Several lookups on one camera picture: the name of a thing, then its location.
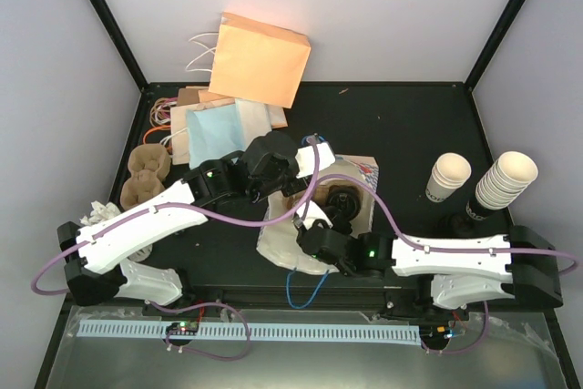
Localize blue checkered paper bag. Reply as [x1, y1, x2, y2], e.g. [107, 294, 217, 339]
[255, 154, 380, 276]

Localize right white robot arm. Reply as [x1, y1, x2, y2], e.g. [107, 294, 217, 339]
[293, 201, 578, 319]

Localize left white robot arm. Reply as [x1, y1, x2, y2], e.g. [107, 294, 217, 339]
[58, 131, 335, 315]

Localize white paper bag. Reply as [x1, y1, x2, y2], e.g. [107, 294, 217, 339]
[235, 99, 271, 148]

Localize light blue paper bag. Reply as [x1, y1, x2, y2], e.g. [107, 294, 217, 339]
[186, 104, 245, 169]

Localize beige kraft paper bag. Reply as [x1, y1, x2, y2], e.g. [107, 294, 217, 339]
[170, 97, 235, 166]

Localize orange paper bag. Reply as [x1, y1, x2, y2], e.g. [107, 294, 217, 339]
[210, 13, 311, 108]

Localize brown flat paper bag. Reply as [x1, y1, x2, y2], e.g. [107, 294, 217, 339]
[177, 87, 211, 107]

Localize brown pulp cup carrier stack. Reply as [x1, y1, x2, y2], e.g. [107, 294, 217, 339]
[120, 144, 171, 210]

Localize short stack paper cups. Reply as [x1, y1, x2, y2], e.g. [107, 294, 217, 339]
[425, 152, 472, 203]

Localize tall stack paper cups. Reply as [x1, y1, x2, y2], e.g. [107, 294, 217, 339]
[465, 151, 538, 221]

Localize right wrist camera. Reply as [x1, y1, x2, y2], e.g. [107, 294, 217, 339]
[293, 201, 332, 230]

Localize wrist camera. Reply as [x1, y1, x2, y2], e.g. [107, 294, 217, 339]
[293, 201, 332, 230]
[295, 142, 336, 179]

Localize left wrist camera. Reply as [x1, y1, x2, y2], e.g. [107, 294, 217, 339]
[295, 142, 336, 179]

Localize blue bag handle cord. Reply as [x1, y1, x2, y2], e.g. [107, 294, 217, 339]
[285, 269, 330, 309]

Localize light blue cable duct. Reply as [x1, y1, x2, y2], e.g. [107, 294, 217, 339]
[77, 320, 421, 346]

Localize orange bag handle cord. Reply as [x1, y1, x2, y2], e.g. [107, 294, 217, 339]
[143, 126, 172, 142]

